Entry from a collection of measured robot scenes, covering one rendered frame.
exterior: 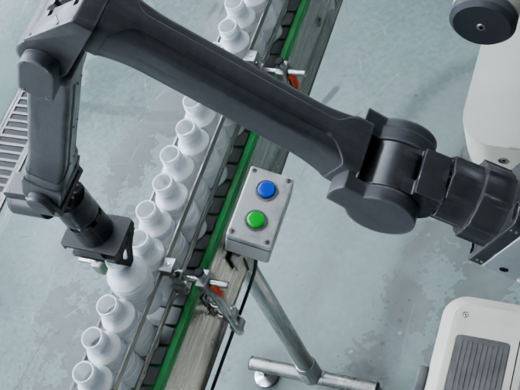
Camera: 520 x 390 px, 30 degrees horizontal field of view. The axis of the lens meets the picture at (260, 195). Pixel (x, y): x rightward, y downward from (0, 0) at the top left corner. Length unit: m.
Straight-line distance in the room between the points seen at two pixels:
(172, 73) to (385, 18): 2.42
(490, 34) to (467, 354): 1.42
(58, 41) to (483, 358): 1.61
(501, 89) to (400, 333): 1.58
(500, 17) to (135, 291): 0.81
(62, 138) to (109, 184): 2.06
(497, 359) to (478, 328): 0.09
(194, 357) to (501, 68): 0.83
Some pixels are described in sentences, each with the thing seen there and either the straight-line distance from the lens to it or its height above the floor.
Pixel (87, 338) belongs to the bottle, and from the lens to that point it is 1.60.
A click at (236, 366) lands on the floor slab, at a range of 2.78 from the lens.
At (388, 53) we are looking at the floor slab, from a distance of 3.25.
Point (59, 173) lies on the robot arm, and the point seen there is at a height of 1.52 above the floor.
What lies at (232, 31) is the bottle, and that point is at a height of 1.16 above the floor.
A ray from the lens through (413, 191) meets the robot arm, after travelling 1.01.
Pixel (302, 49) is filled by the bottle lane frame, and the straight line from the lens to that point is 2.08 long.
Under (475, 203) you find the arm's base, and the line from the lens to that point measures 1.02.
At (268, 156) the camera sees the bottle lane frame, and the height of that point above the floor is 0.91.
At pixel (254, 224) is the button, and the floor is 1.12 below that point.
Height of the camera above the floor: 2.46
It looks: 54 degrees down
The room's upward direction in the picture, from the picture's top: 27 degrees counter-clockwise
